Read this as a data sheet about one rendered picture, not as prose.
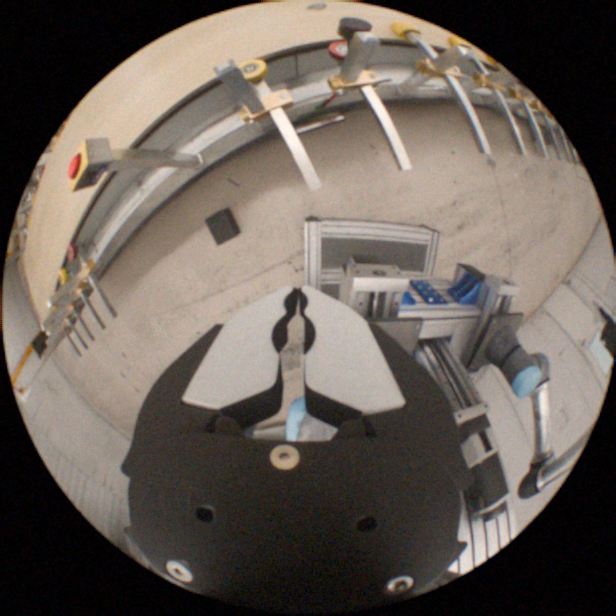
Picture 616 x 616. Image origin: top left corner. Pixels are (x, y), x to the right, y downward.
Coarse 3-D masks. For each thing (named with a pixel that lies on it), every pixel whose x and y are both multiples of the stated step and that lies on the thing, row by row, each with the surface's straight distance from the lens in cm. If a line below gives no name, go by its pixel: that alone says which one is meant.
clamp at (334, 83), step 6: (366, 72) 69; (372, 72) 70; (330, 78) 66; (336, 78) 66; (360, 78) 67; (366, 78) 68; (372, 78) 68; (378, 78) 69; (330, 84) 66; (336, 84) 64; (342, 84) 64; (348, 84) 65; (354, 84) 65; (360, 84) 66; (378, 84) 70
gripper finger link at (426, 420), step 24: (384, 336) 8; (408, 360) 8; (408, 384) 7; (432, 384) 7; (408, 408) 6; (432, 408) 6; (384, 432) 6; (408, 432) 6; (432, 432) 6; (456, 432) 6; (456, 456) 6; (456, 480) 6; (360, 528) 5
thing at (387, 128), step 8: (368, 88) 67; (368, 96) 65; (376, 96) 66; (368, 104) 66; (376, 104) 65; (376, 112) 64; (384, 112) 64; (376, 120) 65; (384, 120) 63; (384, 128) 63; (392, 128) 63; (384, 136) 65; (392, 136) 63; (392, 144) 62; (400, 144) 63; (392, 152) 64; (400, 152) 62; (400, 160) 62; (408, 160) 63; (400, 168) 63; (408, 168) 63
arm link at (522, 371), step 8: (520, 352) 77; (512, 360) 75; (520, 360) 75; (528, 360) 76; (536, 360) 81; (504, 368) 77; (512, 368) 75; (520, 368) 74; (528, 368) 74; (536, 368) 76; (504, 376) 79; (512, 376) 75; (520, 376) 74; (528, 376) 73; (536, 376) 75; (512, 384) 75; (520, 384) 74; (528, 384) 74; (536, 384) 81; (520, 392) 75; (528, 392) 81
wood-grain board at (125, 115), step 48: (288, 0) 101; (336, 0) 102; (144, 48) 117; (192, 48) 87; (240, 48) 74; (288, 48) 70; (96, 96) 125; (144, 96) 84; (48, 192) 152; (96, 192) 93; (48, 240) 151; (48, 288) 177
